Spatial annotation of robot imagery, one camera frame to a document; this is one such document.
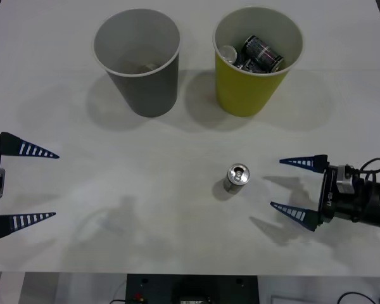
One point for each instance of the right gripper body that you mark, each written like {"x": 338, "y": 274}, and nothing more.
{"x": 331, "y": 202}

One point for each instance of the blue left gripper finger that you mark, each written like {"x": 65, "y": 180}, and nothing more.
{"x": 3, "y": 226}
{"x": 11, "y": 145}

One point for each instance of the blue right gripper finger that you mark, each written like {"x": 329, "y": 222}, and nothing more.
{"x": 304, "y": 217}
{"x": 318, "y": 163}

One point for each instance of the yellow-green plastic waste bin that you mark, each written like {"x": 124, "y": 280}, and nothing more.
{"x": 244, "y": 92}

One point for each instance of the dark drink can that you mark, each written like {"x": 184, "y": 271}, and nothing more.
{"x": 248, "y": 66}

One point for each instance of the silver-topped drink can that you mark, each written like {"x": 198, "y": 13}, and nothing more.
{"x": 228, "y": 52}

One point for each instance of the grey plastic waste bin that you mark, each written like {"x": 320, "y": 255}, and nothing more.
{"x": 145, "y": 92}

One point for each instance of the black robot torso base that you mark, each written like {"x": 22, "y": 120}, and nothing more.
{"x": 158, "y": 289}

